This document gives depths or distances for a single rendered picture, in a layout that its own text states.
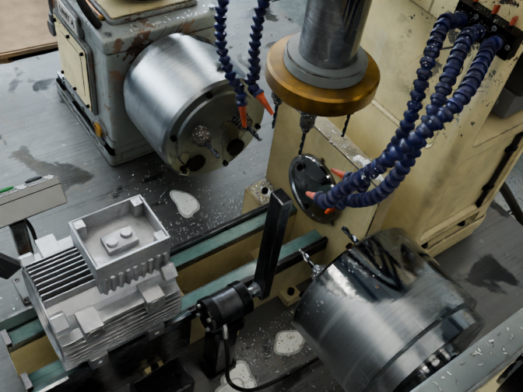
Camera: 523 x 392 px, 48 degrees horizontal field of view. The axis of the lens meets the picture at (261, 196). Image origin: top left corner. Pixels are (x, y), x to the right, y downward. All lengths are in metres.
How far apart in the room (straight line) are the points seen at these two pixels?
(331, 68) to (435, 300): 0.37
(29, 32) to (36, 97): 1.46
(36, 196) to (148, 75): 0.33
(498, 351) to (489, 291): 0.55
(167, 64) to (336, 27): 0.45
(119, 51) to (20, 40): 1.84
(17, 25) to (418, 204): 2.44
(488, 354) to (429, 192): 0.36
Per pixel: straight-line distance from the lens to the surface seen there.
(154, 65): 1.23
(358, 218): 1.12
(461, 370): 0.87
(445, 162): 1.09
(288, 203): 0.84
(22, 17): 3.27
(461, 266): 1.46
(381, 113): 1.16
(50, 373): 1.07
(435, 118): 0.76
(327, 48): 0.88
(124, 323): 0.96
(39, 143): 1.58
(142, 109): 1.23
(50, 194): 1.09
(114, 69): 1.31
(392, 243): 0.95
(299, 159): 1.18
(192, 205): 1.41
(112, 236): 0.94
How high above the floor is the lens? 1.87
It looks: 48 degrees down
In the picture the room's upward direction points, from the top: 10 degrees clockwise
